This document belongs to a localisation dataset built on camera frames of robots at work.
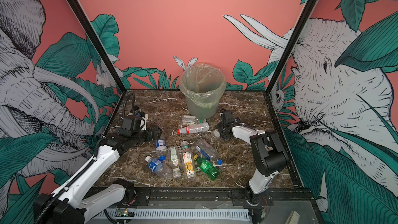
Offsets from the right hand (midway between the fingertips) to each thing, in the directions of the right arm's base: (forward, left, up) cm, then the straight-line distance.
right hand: (216, 125), depth 96 cm
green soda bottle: (-25, +6, -1) cm, 26 cm away
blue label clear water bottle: (-15, +32, -1) cm, 36 cm away
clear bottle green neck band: (+7, +16, -3) cm, 17 cm away
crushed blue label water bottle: (-26, +31, +2) cm, 40 cm away
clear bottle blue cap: (-17, +5, 0) cm, 17 cm away
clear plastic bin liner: (+27, +9, +11) cm, 31 cm away
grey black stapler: (-8, +37, +21) cm, 43 cm away
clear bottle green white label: (-20, +24, +2) cm, 31 cm away
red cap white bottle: (-2, +14, 0) cm, 14 cm away
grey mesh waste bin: (+9, +10, +2) cm, 13 cm away
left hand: (-10, +34, +12) cm, 37 cm away
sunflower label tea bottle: (-23, +15, +2) cm, 28 cm away
